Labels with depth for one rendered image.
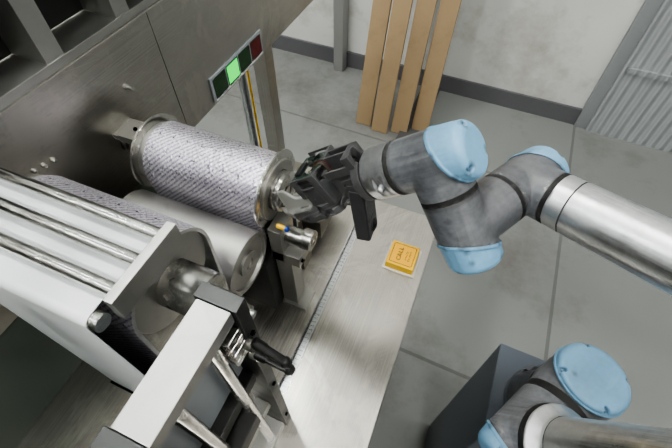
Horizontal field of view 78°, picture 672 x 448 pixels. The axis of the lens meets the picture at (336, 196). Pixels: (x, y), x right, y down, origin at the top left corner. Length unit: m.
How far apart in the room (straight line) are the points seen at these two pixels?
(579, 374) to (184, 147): 0.75
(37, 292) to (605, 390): 0.78
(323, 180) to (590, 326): 1.82
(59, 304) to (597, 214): 0.59
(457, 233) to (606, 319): 1.83
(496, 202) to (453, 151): 0.11
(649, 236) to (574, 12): 2.31
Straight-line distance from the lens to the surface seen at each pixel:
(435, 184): 0.51
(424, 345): 1.97
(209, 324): 0.43
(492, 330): 2.07
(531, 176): 0.61
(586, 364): 0.83
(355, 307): 1.01
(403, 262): 1.05
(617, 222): 0.57
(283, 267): 0.87
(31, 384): 1.04
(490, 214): 0.55
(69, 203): 0.56
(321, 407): 0.94
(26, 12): 0.77
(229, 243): 0.72
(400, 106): 2.65
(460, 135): 0.49
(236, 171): 0.72
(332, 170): 0.59
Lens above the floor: 1.82
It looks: 51 degrees down
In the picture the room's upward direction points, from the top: straight up
